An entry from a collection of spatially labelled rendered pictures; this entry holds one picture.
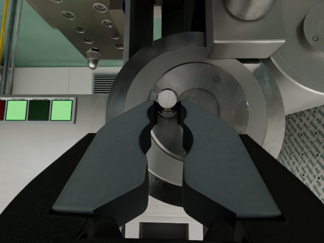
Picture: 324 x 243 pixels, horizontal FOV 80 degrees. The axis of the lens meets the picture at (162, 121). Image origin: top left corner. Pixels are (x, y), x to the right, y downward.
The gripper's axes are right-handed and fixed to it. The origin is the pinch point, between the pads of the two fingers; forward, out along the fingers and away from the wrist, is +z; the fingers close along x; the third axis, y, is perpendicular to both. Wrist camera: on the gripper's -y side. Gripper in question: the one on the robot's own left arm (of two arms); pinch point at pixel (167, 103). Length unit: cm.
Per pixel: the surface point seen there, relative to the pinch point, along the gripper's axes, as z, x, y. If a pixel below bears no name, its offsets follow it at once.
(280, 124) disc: 2.4, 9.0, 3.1
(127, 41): 8.1, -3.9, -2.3
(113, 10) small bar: 26.7, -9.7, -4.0
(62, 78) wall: 271, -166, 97
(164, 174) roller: -0.5, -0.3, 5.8
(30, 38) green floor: 233, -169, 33
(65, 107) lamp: 32.3, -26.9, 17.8
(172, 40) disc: 7.1, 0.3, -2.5
